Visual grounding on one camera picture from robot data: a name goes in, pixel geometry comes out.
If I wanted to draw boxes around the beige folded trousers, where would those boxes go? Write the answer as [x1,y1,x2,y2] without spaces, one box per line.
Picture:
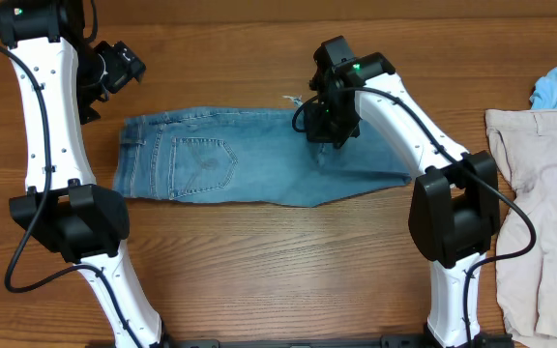
[485,109,557,347]

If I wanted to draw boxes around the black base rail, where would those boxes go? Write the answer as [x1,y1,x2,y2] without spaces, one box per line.
[161,331,514,348]

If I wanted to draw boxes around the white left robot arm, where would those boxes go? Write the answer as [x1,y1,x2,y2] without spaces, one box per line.
[0,0,172,347]

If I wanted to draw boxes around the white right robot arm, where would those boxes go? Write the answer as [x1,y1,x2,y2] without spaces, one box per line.
[297,50,500,347]

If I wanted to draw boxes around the light blue denim jeans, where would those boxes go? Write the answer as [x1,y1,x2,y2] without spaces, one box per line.
[113,106,411,208]

